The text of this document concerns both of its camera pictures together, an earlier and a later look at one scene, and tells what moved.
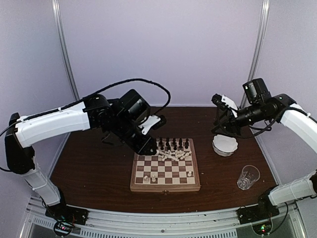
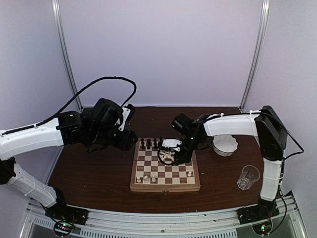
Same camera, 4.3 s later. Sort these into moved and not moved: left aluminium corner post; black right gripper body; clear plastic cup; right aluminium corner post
Moved: black right gripper body
Not moved: left aluminium corner post; right aluminium corner post; clear plastic cup
